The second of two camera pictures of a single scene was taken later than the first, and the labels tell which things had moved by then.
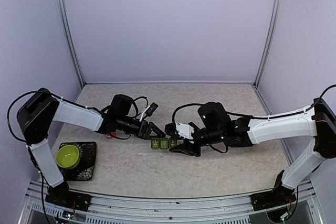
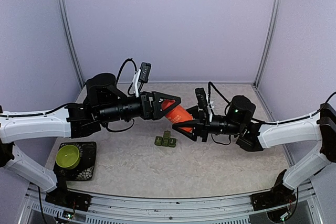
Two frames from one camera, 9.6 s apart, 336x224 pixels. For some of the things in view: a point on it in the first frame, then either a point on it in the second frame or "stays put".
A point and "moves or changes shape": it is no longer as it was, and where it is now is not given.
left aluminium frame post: [61, 2] stays put
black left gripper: [144, 130] → [153, 113]
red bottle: [113, 133] → [177, 114]
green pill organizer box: [164, 143] moves or changes shape
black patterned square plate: [85, 170] stays put
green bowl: [67, 156] stays put
